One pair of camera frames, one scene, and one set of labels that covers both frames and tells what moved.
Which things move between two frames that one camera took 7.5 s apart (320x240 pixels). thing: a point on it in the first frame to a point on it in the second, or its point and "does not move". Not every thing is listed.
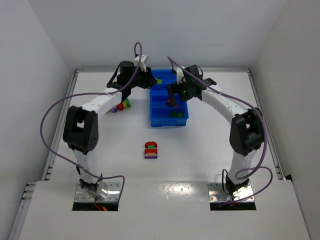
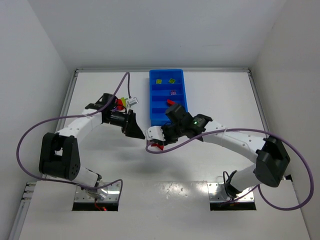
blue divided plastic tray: [161, 115] does not move
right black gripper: [172, 89] to [166, 135]
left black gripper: [126, 92] to [128, 122]
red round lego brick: [120, 107] does not move
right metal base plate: [217, 193] does not move
